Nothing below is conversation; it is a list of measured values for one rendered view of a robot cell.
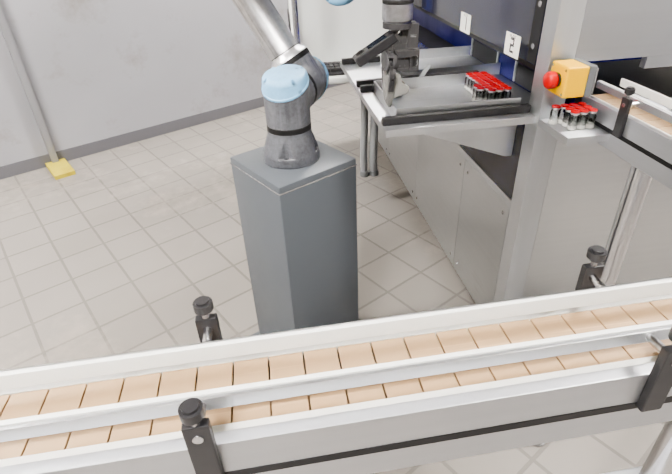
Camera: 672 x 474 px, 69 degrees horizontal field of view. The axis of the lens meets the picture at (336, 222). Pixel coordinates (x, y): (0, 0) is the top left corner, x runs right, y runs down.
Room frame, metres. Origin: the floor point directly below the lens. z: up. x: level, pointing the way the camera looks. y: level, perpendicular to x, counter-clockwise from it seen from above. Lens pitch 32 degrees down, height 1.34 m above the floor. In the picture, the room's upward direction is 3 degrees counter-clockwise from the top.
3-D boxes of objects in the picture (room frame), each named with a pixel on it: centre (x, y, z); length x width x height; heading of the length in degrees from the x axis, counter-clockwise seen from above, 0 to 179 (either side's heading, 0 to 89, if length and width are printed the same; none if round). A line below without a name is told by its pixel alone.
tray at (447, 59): (1.71, -0.37, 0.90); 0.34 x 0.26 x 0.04; 98
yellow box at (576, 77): (1.14, -0.57, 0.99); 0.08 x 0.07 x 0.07; 98
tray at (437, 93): (1.36, -0.32, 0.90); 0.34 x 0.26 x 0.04; 98
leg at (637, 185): (1.02, -0.73, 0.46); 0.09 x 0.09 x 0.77; 8
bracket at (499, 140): (1.28, -0.35, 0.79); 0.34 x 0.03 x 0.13; 98
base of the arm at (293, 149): (1.21, 0.11, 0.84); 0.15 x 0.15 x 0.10
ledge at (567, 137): (1.13, -0.61, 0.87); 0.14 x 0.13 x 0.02; 98
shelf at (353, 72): (1.53, -0.33, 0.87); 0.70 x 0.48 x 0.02; 8
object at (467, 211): (2.28, -0.89, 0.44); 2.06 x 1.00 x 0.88; 8
